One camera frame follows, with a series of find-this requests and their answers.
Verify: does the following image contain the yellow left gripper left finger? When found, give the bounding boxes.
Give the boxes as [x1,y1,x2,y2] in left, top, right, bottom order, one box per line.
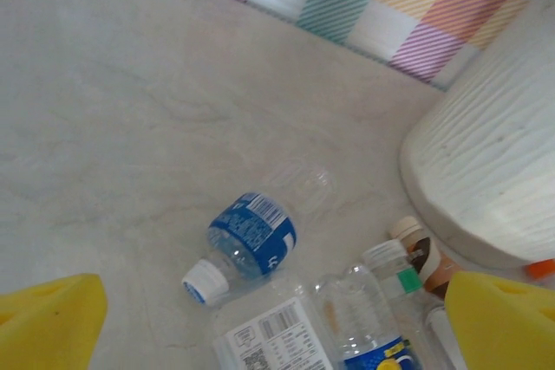
[0,273,109,370]

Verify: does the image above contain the white ribbed plastic bin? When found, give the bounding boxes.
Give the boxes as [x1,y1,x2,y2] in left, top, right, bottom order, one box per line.
[398,0,555,270]

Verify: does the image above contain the dark blue label bottle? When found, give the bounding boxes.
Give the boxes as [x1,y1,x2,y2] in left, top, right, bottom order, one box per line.
[180,156,340,306]

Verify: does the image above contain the clear bottle white barcode label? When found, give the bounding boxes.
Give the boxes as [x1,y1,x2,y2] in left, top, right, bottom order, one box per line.
[211,273,336,370]

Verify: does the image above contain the orange cap clear bottle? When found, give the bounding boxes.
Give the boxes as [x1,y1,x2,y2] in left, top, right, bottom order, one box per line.
[526,258,555,281]

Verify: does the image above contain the blue yellow label bottle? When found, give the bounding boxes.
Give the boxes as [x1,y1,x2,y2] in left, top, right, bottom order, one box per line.
[310,262,414,370]

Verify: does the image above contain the green tag white cap bottle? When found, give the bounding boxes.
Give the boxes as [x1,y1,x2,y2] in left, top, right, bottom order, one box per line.
[361,238,437,370]

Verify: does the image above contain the brown bottle beige cap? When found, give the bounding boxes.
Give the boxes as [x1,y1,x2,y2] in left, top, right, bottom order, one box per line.
[387,215,457,302]

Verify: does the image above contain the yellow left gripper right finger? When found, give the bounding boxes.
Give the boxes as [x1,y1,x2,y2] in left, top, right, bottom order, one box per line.
[443,269,555,370]

